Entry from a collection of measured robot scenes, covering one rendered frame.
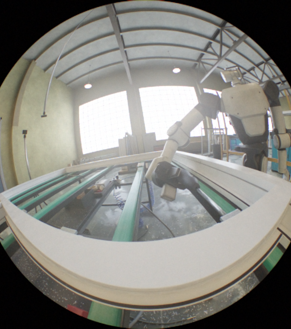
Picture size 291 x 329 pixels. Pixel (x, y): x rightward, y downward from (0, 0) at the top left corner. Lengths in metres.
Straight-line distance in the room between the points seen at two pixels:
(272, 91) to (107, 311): 0.82
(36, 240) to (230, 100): 0.67
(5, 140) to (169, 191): 6.74
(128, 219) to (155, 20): 8.06
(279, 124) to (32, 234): 0.88
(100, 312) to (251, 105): 0.69
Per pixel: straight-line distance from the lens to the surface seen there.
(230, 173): 0.29
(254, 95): 0.59
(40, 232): 0.16
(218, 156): 4.66
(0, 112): 7.18
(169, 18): 8.08
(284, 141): 0.72
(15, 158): 6.22
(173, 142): 0.54
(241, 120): 0.57
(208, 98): 0.61
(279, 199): 0.17
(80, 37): 8.23
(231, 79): 0.66
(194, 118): 0.58
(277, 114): 0.72
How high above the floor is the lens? 1.01
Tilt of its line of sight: 10 degrees down
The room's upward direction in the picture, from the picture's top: 9 degrees counter-clockwise
